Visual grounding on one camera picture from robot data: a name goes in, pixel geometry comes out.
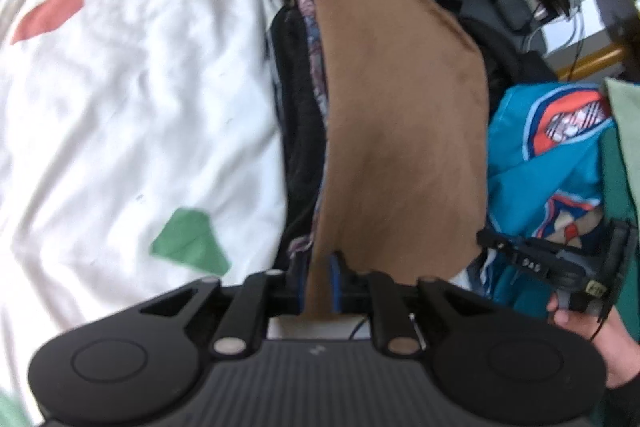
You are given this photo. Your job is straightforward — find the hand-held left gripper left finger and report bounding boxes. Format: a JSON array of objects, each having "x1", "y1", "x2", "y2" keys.
[{"x1": 140, "y1": 268, "x2": 307, "y2": 355}]

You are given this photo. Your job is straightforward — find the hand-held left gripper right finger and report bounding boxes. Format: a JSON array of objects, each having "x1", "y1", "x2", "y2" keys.
[{"x1": 327, "y1": 251, "x2": 493, "y2": 355}]

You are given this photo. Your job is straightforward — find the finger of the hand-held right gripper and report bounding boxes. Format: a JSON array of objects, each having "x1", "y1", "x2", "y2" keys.
[{"x1": 477, "y1": 228, "x2": 551, "y2": 273}]

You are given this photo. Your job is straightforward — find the brown t-shirt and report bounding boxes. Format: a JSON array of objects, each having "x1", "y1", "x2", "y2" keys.
[{"x1": 287, "y1": 0, "x2": 491, "y2": 323}]

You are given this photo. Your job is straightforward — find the pile of dark folded clothes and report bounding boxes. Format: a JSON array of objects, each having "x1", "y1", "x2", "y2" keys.
[{"x1": 275, "y1": 0, "x2": 331, "y2": 258}]

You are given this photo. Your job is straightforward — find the person's right hand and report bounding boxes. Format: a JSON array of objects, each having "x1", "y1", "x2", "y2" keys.
[{"x1": 547, "y1": 294, "x2": 640, "y2": 390}]

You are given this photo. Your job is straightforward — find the teal printed garment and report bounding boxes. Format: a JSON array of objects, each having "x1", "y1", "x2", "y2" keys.
[{"x1": 480, "y1": 82, "x2": 621, "y2": 323}]

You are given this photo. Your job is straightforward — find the green garment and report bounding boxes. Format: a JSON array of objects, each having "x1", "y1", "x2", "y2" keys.
[{"x1": 600, "y1": 77, "x2": 640, "y2": 238}]

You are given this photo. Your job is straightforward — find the black folded garment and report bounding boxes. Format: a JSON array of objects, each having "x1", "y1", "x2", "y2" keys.
[{"x1": 270, "y1": 2, "x2": 326, "y2": 278}]

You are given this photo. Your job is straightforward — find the yellow wooden bar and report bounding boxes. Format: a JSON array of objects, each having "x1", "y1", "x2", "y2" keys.
[{"x1": 565, "y1": 44, "x2": 631, "y2": 80}]

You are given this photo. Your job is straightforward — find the white patterned bed blanket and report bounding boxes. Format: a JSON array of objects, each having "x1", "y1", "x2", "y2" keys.
[{"x1": 0, "y1": 0, "x2": 288, "y2": 427}]

